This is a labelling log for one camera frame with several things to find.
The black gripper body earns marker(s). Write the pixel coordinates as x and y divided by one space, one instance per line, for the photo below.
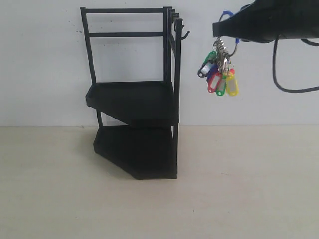
264 20

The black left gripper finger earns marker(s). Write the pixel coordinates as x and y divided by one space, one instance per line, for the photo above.
236 26

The colourful key tag bunch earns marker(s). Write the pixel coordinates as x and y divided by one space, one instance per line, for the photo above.
219 71

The black metal corner shelf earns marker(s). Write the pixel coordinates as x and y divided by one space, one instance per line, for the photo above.
138 122

